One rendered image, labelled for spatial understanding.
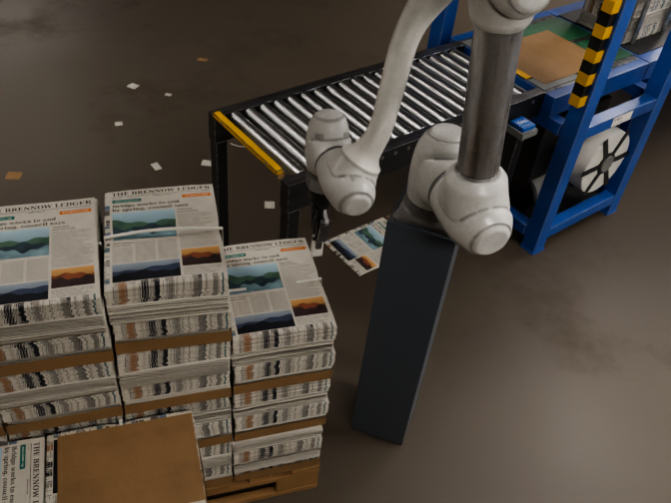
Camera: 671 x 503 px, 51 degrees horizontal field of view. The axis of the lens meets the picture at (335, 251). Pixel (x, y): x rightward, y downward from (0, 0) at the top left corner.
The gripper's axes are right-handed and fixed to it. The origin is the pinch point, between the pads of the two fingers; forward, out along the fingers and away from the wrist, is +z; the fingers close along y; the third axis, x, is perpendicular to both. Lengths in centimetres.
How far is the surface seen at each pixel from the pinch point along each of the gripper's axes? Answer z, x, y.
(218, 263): -10.3, -28.9, 13.2
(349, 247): 95, 50, -99
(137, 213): -10.0, -46.0, -9.7
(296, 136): 17, 14, -79
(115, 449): 36, -59, 28
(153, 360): 15, -47, 18
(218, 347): 14.5, -30.3, 18.3
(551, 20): 16, 170, -164
